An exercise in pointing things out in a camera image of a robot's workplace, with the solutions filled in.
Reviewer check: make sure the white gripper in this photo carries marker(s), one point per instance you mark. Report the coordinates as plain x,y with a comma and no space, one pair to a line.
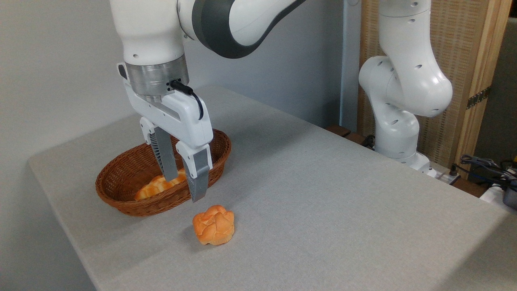
183,117

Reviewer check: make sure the long braided bread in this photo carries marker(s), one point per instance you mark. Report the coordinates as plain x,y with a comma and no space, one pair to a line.
155,186

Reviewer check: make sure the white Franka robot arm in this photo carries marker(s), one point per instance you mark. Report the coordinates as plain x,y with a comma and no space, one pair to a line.
404,85

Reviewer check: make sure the round knotted bread roll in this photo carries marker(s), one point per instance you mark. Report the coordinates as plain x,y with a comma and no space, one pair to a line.
214,226

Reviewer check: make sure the brown wicker basket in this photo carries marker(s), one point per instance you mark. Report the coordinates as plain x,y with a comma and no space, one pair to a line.
133,169

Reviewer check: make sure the brown wooden block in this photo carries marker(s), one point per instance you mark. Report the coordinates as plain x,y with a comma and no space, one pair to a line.
338,130

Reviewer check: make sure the black plug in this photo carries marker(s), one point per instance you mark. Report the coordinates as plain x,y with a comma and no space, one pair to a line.
368,141

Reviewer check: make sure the black metal hinge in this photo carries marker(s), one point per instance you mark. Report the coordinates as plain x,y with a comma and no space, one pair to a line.
478,97

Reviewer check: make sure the woven screen with wooden frame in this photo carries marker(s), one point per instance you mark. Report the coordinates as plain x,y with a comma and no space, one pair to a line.
460,44

